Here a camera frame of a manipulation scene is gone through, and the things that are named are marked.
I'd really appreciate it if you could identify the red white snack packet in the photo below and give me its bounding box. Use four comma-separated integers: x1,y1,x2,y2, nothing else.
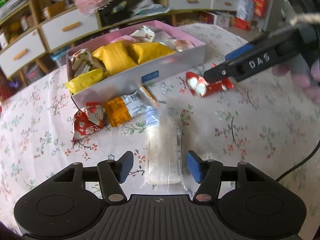
185,72,234,98

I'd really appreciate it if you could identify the white patterned snack packet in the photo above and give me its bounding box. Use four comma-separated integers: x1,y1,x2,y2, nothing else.
68,49,106,77

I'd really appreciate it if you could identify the yellow blue biscuit packet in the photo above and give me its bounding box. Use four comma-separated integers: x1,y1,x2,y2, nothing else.
66,68,108,94

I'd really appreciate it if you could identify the pink cardboard box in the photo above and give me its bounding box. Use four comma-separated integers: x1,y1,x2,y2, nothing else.
67,20,206,108

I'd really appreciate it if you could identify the wooden cabinet with drawers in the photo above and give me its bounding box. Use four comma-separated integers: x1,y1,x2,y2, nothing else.
1,0,239,78

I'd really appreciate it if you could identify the orange white snack packet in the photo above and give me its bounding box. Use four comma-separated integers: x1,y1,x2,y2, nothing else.
103,86,158,127

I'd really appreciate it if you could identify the gold snack packet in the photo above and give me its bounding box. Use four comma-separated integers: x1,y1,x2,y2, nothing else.
92,41,138,76
126,42,175,64

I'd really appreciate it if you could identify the red floral snack packet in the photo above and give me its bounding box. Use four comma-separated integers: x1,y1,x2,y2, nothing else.
73,102,105,142

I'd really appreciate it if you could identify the pale yellow cracker packet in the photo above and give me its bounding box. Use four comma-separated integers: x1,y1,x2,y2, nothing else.
160,38,195,52

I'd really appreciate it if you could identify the floral tablecloth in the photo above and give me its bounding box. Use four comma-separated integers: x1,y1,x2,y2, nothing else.
1,67,319,239

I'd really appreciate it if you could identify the person right hand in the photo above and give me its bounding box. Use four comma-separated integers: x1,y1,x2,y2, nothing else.
272,57,319,106

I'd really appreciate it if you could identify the clear white rice cracker pack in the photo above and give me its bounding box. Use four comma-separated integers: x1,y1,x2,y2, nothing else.
144,106,183,188

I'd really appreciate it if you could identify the white barcode snack packet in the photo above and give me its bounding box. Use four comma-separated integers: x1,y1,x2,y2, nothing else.
130,25,170,42

